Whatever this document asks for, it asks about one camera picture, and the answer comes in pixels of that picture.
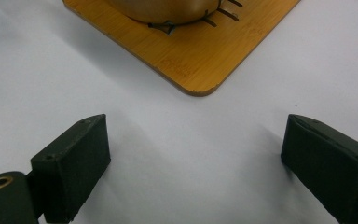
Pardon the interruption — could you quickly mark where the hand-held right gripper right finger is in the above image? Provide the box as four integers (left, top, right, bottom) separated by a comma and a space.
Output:
280, 113, 358, 224

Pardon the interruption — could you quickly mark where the square wooden trivet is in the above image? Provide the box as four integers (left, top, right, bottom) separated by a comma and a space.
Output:
62, 0, 302, 98

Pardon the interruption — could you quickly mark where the stainless steel bowl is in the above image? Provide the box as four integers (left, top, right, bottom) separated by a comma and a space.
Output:
104, 0, 222, 26

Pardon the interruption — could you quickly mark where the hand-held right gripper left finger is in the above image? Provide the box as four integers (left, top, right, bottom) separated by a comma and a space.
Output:
30, 113, 112, 224

